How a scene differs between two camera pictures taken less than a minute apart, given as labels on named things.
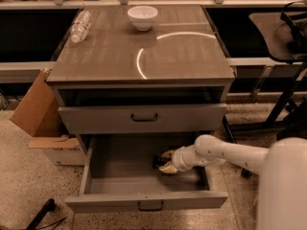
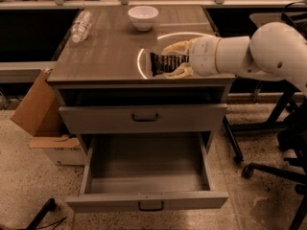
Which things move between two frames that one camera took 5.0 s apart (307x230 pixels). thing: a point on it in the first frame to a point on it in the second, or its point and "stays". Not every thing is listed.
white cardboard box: [62, 149] stays
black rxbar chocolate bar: [158, 161] to [161, 63]
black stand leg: [48, 206] stays
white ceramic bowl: [142, 16] stays
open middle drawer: [119, 175] stays
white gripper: [180, 160] to [203, 56]
